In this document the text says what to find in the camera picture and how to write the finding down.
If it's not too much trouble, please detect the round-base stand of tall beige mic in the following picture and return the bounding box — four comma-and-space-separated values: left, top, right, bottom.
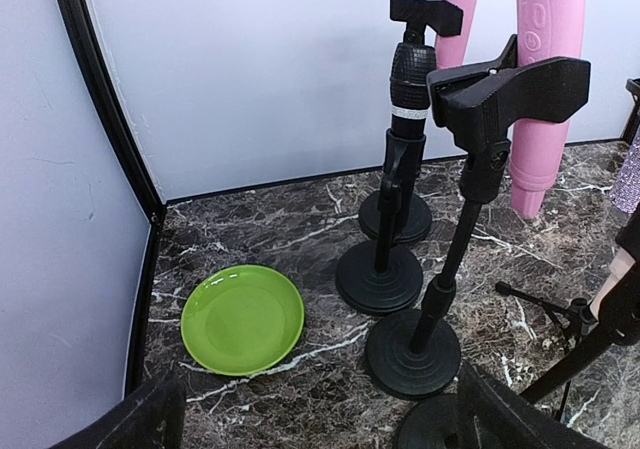
389, 213, 640, 449

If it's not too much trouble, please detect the front pink microphone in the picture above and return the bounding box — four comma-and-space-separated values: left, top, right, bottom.
508, 0, 588, 228

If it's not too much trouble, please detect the pink microphone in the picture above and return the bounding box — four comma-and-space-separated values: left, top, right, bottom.
435, 0, 477, 69
508, 0, 588, 228

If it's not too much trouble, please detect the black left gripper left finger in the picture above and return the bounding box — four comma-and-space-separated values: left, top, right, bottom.
55, 371, 186, 449

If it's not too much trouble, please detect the black tripod mic stand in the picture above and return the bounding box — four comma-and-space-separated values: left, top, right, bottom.
494, 77, 640, 428

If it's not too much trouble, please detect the black clip mic stand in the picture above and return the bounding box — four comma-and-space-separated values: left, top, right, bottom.
365, 36, 591, 400

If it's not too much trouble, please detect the back round-base mic stand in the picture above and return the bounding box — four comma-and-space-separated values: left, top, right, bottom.
358, 190, 432, 244

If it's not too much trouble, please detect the tall beige microphone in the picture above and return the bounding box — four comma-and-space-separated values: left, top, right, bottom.
589, 247, 635, 321

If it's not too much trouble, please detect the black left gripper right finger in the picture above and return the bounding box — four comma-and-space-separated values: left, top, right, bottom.
455, 361, 603, 449

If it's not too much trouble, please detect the green round plate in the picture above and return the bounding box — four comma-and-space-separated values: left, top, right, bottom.
180, 265, 306, 376

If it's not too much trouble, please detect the purple rhinestone microphone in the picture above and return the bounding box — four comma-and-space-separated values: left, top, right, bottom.
609, 131, 640, 214

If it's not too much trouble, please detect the back pink microphone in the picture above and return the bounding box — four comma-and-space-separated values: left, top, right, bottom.
435, 0, 477, 69

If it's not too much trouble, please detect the black stand with textured grip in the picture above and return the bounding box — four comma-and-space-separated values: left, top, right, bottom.
335, 0, 455, 316

